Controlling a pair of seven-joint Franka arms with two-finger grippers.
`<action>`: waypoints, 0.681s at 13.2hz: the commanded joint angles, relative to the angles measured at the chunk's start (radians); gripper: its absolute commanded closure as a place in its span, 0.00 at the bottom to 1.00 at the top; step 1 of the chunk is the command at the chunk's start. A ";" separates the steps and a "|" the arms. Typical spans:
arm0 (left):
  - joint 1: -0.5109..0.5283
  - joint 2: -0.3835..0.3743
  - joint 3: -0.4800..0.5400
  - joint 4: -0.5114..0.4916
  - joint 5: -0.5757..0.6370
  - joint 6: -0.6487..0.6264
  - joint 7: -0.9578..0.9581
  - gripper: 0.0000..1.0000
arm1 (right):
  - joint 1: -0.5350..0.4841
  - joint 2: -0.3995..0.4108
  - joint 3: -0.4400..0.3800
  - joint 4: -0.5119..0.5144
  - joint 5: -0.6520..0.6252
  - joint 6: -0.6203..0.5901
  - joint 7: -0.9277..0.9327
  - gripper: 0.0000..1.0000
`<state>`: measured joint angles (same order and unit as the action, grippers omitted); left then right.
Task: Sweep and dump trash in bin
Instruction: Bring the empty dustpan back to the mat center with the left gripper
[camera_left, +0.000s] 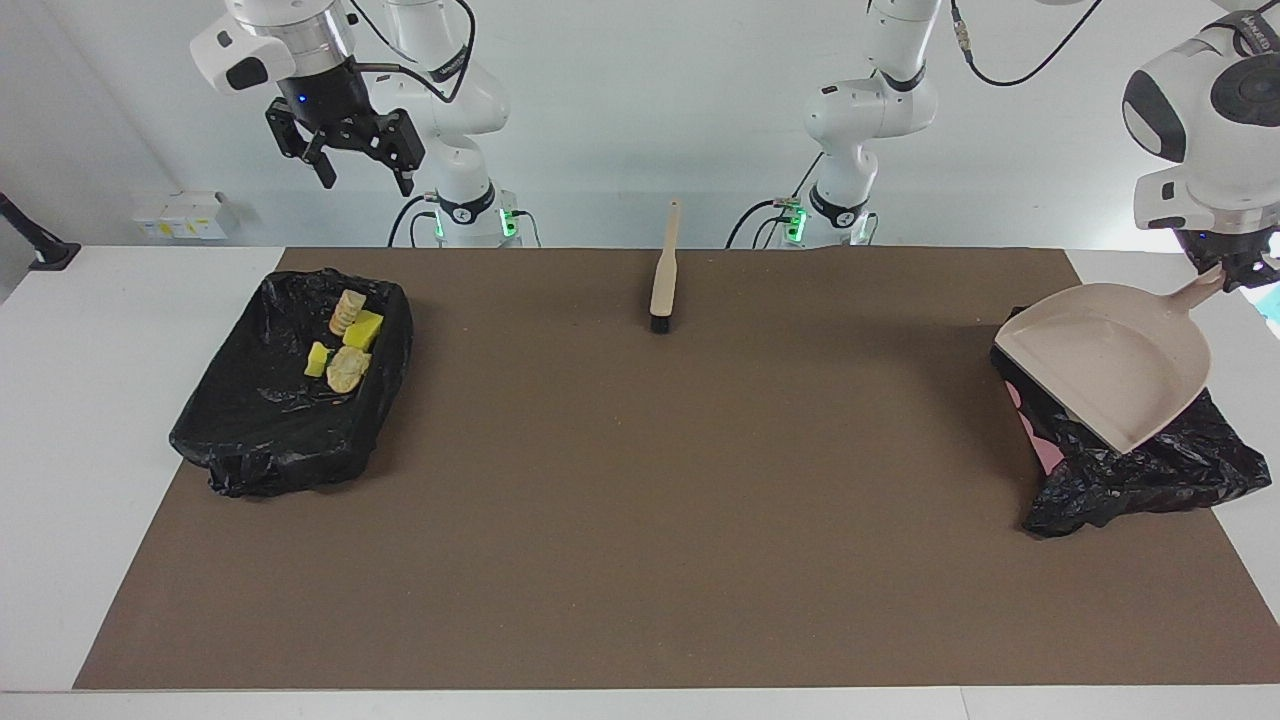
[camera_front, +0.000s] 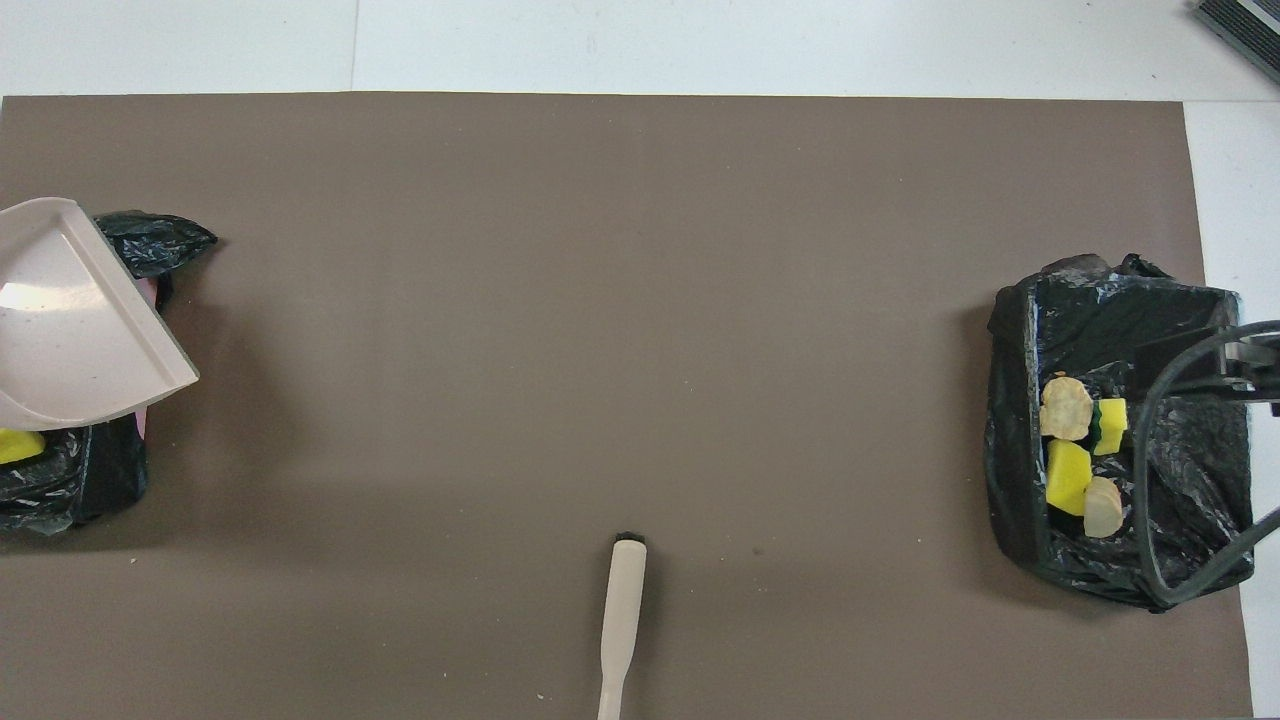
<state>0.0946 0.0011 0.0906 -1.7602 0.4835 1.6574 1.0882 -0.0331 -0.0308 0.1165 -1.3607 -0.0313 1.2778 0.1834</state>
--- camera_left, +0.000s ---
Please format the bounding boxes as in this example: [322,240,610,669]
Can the brown table mat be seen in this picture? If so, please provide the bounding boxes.
[73,247,1280,691]

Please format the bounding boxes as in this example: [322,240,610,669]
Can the beige hand brush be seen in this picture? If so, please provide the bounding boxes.
[649,199,683,335]

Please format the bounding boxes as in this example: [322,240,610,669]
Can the pink plastic bin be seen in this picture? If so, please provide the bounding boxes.
[1005,383,1067,478]

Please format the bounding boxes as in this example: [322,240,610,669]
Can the pale toast slice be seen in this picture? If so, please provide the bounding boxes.
[326,346,373,394]

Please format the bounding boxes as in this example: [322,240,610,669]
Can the white wall outlet box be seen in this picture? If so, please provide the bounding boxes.
[160,191,230,241]

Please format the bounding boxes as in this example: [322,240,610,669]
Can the plain yellow sponge block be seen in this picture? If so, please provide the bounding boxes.
[342,310,386,352]

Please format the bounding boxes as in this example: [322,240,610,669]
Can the black plastic trash bag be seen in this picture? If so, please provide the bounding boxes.
[990,305,1273,539]
[168,267,415,499]

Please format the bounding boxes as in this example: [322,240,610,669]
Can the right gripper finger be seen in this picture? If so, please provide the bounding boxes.
[372,108,427,198]
[265,98,339,189]

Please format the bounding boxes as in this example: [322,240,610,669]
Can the beige plastic dustpan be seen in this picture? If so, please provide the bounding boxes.
[994,265,1227,455]

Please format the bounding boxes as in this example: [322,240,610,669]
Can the black camera stand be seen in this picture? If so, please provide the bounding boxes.
[0,191,82,272]

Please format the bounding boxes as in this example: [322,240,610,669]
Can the pale ridged bread roll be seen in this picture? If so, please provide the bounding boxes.
[329,288,368,337]

